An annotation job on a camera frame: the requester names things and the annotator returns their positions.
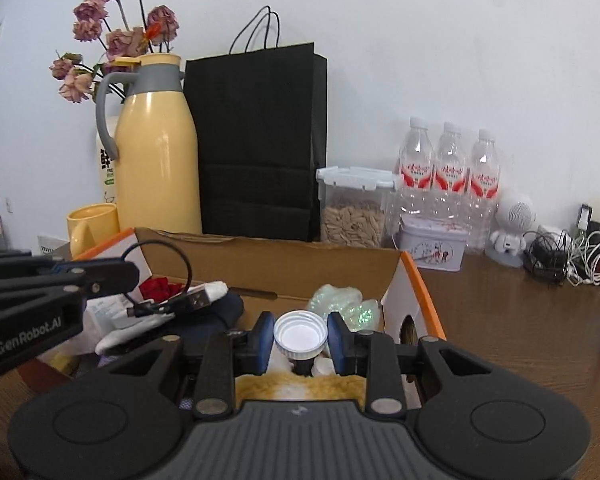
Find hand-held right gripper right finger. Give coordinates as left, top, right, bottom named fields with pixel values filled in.
left=326, top=311, right=498, bottom=417

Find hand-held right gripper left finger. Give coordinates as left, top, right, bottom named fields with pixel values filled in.
left=102, top=311, right=276, bottom=420

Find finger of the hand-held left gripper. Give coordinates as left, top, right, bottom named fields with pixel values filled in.
left=0, top=258, right=141, bottom=331
left=0, top=249, right=87, bottom=284

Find iridescent plastic wrap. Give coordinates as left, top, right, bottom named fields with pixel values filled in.
left=307, top=283, right=384, bottom=334

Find white bottle cap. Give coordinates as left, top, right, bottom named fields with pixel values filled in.
left=273, top=310, right=328, bottom=362

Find clear wipes container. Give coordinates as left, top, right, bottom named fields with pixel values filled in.
left=86, top=294, right=137, bottom=333

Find red rose hair clip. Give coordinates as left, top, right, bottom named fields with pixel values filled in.
left=138, top=275, right=184, bottom=302

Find navy zip pouch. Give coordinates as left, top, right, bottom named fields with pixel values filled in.
left=164, top=292, right=245, bottom=357

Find sheep plush toy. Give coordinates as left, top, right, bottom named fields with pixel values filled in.
left=234, top=354, right=369, bottom=404

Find black USB cable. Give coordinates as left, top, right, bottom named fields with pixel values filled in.
left=119, top=239, right=215, bottom=320

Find red orange cardboard box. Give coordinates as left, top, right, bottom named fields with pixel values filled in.
left=17, top=227, right=447, bottom=397

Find yellow mug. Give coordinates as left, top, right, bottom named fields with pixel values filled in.
left=66, top=203, right=121, bottom=261

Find white milk carton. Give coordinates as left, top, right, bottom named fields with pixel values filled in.
left=95, top=114, right=121, bottom=206

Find yellow thermos jug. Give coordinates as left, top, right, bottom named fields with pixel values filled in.
left=94, top=53, right=204, bottom=235

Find clear seed container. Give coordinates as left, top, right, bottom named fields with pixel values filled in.
left=315, top=165, right=399, bottom=249

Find white tin box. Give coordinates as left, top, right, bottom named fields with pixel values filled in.
left=396, top=214, right=469, bottom=272

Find clear water bottle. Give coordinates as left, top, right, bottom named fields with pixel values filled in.
left=397, top=117, right=436, bottom=222
left=467, top=128, right=501, bottom=254
left=432, top=121, right=469, bottom=222

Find black paper bag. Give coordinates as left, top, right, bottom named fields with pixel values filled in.
left=183, top=5, right=329, bottom=242

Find white robot-shaped speaker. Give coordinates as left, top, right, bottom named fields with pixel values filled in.
left=484, top=192, right=537, bottom=267

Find dried pink rose bouquet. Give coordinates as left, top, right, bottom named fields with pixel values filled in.
left=48, top=0, right=181, bottom=104

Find tangle of charger cables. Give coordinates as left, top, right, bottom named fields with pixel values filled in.
left=522, top=204, right=600, bottom=289

